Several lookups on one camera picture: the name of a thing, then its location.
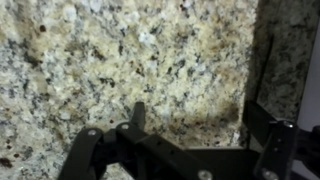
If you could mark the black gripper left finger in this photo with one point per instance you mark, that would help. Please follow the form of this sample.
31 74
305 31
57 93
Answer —
86 148

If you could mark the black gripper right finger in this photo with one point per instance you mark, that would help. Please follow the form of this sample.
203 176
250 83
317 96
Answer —
280 150

